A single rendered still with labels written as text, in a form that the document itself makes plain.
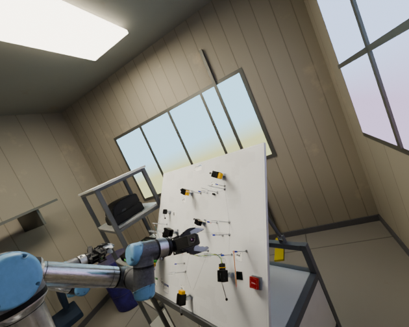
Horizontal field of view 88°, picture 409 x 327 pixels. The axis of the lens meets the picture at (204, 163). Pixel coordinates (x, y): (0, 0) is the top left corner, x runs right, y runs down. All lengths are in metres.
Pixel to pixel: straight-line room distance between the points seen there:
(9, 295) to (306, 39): 3.09
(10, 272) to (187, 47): 3.08
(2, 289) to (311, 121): 2.95
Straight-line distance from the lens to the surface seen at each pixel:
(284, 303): 1.55
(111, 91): 4.05
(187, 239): 0.90
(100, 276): 0.93
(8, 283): 0.70
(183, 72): 3.33
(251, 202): 1.25
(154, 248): 0.87
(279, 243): 1.63
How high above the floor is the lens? 1.87
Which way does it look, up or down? 7 degrees down
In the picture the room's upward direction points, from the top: 24 degrees counter-clockwise
